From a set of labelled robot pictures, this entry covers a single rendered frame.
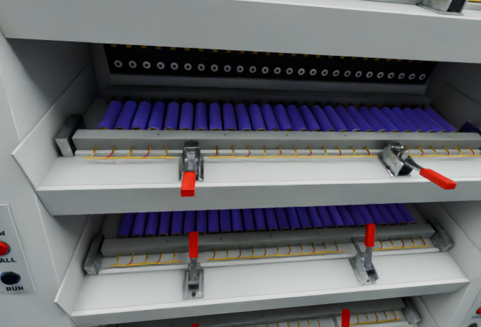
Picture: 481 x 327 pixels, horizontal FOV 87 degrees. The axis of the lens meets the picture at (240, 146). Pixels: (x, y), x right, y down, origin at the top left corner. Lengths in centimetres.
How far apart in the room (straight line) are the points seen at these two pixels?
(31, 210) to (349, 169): 37
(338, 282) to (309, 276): 4
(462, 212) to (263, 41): 45
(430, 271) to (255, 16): 48
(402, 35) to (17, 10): 36
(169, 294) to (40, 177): 23
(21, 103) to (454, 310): 70
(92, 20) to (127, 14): 3
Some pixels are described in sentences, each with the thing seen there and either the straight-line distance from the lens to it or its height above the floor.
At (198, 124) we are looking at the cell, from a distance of 35.
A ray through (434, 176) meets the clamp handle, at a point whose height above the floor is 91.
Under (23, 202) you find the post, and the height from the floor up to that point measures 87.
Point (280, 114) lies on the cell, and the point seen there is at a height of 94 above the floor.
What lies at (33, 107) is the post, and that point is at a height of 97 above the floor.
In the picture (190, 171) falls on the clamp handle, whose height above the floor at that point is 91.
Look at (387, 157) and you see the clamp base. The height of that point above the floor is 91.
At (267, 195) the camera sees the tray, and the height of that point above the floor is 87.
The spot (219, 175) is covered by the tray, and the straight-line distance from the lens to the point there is 31.
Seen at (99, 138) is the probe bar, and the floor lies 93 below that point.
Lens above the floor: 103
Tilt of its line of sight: 21 degrees down
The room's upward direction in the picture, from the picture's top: 3 degrees clockwise
